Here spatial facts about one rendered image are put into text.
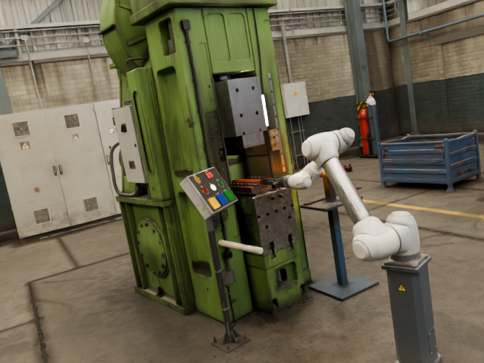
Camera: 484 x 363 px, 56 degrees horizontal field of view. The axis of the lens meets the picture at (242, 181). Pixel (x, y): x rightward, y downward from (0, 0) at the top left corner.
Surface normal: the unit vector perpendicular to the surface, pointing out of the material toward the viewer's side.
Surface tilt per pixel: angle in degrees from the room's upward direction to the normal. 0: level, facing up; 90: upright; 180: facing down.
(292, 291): 90
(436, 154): 89
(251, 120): 90
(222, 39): 90
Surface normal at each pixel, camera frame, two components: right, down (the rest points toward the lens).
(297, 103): 0.46, 0.06
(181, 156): -0.77, 0.21
